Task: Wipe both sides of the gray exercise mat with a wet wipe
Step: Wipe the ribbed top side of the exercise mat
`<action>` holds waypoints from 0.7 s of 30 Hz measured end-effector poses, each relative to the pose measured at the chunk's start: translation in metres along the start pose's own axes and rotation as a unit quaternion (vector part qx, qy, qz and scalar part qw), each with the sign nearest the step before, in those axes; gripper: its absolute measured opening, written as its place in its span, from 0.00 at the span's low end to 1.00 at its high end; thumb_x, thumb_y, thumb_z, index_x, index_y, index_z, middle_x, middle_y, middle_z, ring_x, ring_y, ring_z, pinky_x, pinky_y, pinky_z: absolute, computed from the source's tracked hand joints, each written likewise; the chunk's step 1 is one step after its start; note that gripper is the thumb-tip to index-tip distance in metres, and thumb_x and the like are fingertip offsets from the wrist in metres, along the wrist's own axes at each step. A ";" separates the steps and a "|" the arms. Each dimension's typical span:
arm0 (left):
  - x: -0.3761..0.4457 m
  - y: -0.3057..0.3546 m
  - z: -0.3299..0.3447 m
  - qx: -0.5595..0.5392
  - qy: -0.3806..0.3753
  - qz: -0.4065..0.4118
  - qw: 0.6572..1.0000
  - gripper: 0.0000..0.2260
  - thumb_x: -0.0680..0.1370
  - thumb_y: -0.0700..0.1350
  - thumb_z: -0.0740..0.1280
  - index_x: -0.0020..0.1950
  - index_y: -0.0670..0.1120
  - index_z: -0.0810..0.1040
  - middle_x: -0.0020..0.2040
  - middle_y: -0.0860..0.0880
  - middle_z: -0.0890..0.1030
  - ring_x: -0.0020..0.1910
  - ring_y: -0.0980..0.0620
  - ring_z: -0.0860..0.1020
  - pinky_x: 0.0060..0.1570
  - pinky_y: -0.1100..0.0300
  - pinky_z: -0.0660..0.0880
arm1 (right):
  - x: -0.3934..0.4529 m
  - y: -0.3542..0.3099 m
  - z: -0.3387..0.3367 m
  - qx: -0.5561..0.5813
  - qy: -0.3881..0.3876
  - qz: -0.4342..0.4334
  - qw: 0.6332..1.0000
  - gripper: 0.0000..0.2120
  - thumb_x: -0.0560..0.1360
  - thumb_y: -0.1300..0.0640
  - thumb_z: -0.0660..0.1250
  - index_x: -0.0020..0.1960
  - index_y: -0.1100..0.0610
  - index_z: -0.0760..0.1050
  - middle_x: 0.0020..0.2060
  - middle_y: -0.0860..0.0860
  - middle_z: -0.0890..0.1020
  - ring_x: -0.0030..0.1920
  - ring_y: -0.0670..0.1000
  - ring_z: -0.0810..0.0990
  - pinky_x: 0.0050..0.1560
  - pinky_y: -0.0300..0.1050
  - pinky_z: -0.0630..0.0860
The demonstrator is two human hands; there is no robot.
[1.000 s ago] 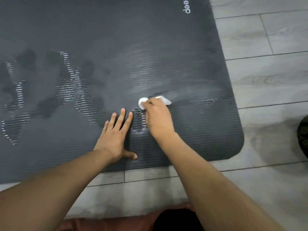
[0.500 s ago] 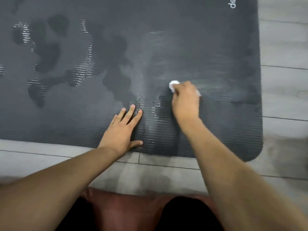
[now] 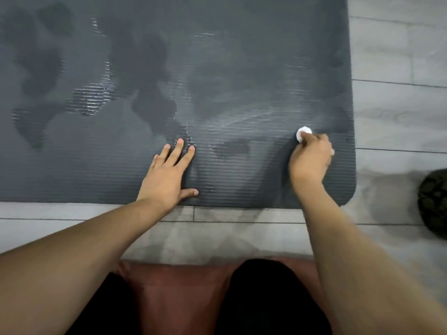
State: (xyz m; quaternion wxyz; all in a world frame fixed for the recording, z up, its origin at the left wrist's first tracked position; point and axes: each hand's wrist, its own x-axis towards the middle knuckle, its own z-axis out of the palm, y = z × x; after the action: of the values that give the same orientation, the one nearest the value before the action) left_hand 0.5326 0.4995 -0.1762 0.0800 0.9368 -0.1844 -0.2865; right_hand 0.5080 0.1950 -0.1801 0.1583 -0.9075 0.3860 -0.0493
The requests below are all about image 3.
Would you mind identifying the person's left hand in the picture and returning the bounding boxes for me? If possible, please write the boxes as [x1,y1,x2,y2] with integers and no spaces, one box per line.
[136,138,200,215]

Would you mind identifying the white tissue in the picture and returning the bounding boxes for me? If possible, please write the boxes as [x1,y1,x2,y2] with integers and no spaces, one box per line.
[296,126,336,156]

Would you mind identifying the person's left forearm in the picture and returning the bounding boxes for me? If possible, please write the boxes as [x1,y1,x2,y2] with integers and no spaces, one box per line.
[0,198,167,335]

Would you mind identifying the dark patterned trash bin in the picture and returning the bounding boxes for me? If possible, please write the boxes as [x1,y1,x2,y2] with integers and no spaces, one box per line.
[417,168,447,241]

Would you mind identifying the person's right hand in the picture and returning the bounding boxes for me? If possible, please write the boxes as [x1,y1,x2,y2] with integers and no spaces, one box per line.
[288,131,335,192]

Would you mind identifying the person's right forearm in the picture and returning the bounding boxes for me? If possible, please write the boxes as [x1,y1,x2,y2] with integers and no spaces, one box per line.
[293,181,447,335]

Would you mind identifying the black trousers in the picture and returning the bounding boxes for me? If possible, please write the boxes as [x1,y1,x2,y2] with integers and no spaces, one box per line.
[66,258,333,335]

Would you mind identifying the reddish-brown cushion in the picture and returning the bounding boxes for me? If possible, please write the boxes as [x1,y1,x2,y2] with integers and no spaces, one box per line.
[113,257,324,335]

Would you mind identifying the dark grey yoga mat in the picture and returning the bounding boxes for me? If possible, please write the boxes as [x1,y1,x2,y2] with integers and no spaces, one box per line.
[0,0,358,209]

